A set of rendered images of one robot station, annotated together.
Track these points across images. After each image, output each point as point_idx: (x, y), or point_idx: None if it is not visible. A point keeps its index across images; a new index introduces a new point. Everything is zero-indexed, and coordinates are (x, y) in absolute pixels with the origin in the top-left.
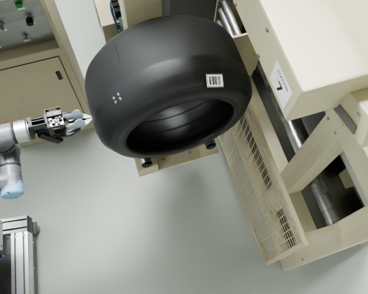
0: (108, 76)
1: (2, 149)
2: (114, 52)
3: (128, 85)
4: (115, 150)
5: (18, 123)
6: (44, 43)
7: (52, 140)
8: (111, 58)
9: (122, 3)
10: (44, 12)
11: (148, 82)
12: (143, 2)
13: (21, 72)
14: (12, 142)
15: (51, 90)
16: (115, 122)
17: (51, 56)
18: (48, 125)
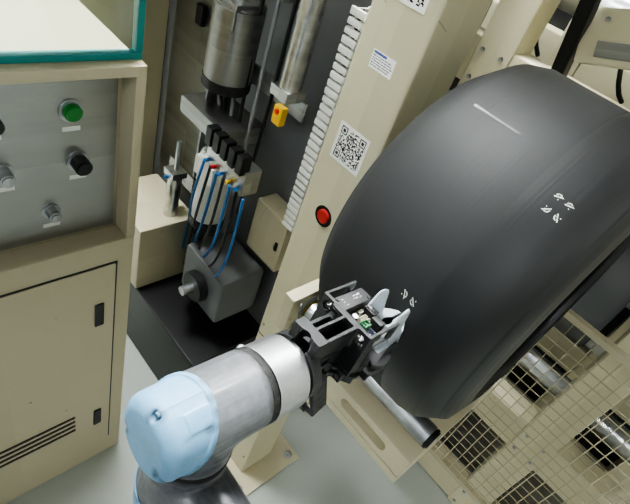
0: (493, 168)
1: (219, 461)
2: (484, 117)
3: (581, 169)
4: (464, 393)
5: (274, 346)
6: (86, 233)
7: (319, 401)
8: (482, 130)
9: (418, 48)
10: (133, 136)
11: (624, 155)
12: (448, 54)
13: (19, 311)
14: (267, 417)
15: (67, 358)
16: (549, 280)
17: (101, 262)
18: (366, 331)
